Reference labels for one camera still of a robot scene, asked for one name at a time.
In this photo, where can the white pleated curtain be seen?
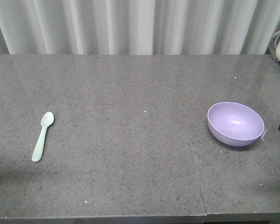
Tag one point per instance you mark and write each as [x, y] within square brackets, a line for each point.
[137, 27]

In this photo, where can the purple plastic bowl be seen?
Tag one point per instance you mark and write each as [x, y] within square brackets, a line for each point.
[234, 124]

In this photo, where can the pale green plastic spoon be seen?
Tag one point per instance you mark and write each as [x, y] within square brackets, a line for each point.
[47, 120]

